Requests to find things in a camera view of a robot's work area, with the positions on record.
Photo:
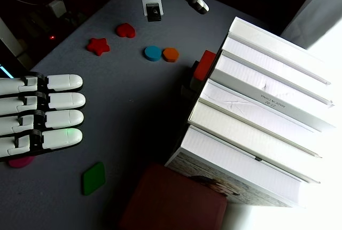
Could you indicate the orange hexagon block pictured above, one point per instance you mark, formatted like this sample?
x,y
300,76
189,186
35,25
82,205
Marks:
x,y
170,54

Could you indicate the white standing book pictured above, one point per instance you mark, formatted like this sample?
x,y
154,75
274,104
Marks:
x,y
240,107
267,41
235,131
262,60

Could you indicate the grey fabric curtain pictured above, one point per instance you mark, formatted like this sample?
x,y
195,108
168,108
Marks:
x,y
315,8

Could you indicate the white power adapter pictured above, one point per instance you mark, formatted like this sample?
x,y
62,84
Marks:
x,y
57,8

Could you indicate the grey table cloth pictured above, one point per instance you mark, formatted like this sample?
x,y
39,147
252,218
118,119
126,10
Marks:
x,y
128,102

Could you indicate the white book with printed edge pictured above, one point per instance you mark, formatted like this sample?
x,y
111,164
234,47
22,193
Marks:
x,y
267,95

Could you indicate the blue round block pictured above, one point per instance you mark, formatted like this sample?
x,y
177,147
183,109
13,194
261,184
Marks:
x,y
153,53

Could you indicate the red star block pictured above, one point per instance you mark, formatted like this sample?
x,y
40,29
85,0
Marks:
x,y
98,46

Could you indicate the green rhombus block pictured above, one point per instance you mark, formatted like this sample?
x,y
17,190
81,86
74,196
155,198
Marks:
x,y
93,178

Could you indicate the red heart block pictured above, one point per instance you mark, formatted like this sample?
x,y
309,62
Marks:
x,y
125,30

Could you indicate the book with photo cover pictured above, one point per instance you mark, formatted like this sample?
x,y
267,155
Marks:
x,y
227,166

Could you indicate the dark red book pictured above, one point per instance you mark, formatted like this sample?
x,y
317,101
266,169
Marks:
x,y
171,200

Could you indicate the magenta round block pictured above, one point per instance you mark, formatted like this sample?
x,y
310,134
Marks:
x,y
20,162

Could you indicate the red hardcover book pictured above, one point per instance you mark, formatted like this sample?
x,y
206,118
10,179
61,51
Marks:
x,y
204,64

